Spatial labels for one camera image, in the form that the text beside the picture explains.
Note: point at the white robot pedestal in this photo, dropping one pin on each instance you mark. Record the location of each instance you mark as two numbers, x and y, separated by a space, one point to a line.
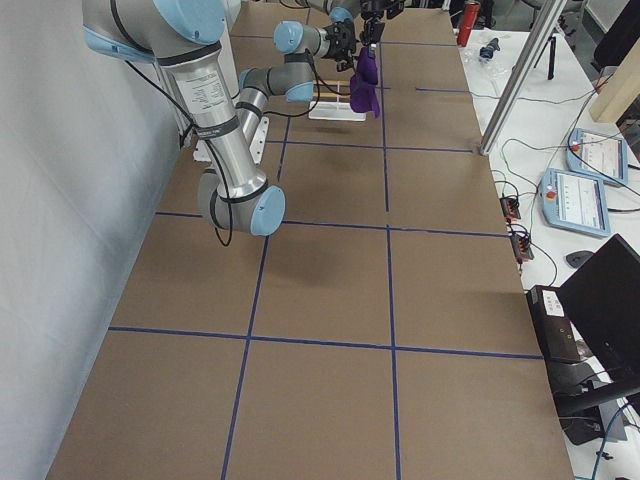
247 104

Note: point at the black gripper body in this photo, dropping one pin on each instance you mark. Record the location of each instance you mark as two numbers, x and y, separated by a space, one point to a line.
338 42
373 31

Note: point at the black computer mouse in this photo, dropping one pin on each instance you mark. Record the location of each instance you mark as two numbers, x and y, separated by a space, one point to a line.
577 258

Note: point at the dark blue folded umbrella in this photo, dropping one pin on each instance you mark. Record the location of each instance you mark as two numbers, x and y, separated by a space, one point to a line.
487 51

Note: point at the black monitor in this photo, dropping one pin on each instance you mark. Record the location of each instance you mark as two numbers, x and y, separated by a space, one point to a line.
601 299

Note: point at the aluminium frame post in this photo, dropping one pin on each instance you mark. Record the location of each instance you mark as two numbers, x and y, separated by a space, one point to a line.
537 38

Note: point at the teach pendant tablet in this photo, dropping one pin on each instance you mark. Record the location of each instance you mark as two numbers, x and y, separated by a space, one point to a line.
599 155
575 202

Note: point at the black mini computer box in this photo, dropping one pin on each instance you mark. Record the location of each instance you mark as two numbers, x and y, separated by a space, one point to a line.
557 337

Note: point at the near teach pendant tablet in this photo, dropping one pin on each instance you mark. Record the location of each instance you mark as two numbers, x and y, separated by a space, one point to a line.
575 202

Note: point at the crumpled clear plastic wrap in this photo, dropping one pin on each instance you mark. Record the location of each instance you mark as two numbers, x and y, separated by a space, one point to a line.
497 70

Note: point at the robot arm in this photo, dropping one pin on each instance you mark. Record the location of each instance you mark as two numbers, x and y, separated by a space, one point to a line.
291 37
184 39

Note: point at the far teach pendant tablet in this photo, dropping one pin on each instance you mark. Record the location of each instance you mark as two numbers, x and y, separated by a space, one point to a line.
599 155

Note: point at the white towel rack with wooden bars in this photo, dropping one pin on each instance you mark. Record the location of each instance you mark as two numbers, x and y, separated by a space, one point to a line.
332 103

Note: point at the purple towel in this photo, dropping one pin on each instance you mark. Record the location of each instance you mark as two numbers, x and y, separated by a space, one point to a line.
363 85

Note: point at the wooden board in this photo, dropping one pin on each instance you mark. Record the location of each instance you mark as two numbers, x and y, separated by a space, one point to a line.
619 49

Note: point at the red cylinder bottle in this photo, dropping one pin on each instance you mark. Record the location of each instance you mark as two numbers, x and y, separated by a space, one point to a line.
467 21

